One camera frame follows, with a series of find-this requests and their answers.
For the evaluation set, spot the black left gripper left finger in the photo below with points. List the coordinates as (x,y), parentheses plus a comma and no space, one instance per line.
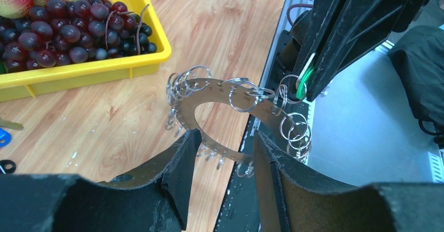
(154,196)

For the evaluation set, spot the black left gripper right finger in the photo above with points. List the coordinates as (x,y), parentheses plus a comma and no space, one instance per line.
(295,197)

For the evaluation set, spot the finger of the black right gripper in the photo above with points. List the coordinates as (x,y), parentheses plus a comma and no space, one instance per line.
(368,23)
(323,22)

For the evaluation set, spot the green key tag with ring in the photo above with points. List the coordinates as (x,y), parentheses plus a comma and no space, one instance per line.
(300,84)

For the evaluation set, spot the pile of tagged keys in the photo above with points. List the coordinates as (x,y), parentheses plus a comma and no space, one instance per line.
(8,166)

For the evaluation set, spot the yellow plastic tray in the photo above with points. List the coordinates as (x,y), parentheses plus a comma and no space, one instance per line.
(41,81)

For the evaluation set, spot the purple grape bunch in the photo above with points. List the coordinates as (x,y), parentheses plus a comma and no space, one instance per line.
(64,33)

